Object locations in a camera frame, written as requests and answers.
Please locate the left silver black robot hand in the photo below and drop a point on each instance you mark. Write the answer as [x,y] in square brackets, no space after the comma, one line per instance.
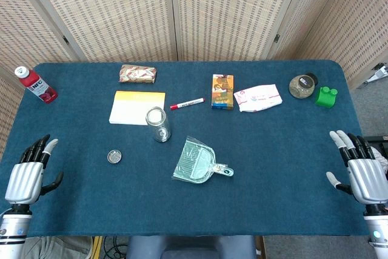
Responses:
[24,180]

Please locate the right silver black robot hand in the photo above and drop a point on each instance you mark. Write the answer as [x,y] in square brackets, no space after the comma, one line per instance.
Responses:
[368,180]

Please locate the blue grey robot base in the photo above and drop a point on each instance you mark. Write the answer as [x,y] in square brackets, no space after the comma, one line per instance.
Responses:
[194,248]

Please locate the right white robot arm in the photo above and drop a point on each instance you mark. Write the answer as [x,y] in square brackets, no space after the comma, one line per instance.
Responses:
[379,234]

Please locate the clear glass jar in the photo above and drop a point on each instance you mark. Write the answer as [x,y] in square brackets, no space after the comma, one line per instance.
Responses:
[158,125]

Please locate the white pink shoe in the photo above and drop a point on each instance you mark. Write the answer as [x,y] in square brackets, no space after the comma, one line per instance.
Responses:
[382,157]

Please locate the black box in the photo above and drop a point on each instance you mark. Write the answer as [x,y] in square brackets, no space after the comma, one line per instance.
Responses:
[377,139]

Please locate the grey trousers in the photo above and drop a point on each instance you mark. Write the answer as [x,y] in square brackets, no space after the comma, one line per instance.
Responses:
[57,248]

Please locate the green plastic block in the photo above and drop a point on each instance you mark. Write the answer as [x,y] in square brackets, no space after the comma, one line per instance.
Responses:
[325,98]

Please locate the red NFC juice bottle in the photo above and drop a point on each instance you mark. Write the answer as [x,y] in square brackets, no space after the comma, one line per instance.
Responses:
[38,87]

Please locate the blue felt table cloth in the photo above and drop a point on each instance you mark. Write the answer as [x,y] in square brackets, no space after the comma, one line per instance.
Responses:
[272,165]

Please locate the yellow strip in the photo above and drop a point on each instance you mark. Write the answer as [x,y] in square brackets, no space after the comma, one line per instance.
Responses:
[97,248]

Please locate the grey metal stand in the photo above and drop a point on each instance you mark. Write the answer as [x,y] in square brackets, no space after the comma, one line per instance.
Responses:
[379,74]

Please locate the glass jar with black lid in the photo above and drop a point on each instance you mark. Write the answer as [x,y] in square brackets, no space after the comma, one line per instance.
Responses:
[300,87]

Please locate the white yellow notepad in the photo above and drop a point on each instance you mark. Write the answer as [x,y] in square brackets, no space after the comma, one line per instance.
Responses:
[130,107]

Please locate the white pink tissue packet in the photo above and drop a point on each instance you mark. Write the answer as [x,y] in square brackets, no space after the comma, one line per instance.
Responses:
[257,98]

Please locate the metal screen hinge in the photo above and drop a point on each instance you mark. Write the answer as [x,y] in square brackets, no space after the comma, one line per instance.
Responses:
[276,38]
[65,39]

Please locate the brown patterned snack packet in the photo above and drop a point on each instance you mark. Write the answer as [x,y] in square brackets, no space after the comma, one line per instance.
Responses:
[138,74]

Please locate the orange blue carton box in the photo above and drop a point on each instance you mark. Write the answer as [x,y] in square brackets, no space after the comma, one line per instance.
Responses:
[222,92]

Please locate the mint green wrapped dustpan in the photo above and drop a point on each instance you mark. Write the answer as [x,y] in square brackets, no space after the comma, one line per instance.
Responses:
[197,162]

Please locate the red whiteboard marker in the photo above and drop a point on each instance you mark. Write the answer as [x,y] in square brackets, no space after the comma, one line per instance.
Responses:
[186,104]

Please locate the woven folding screen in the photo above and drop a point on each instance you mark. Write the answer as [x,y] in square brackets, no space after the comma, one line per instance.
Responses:
[121,13]

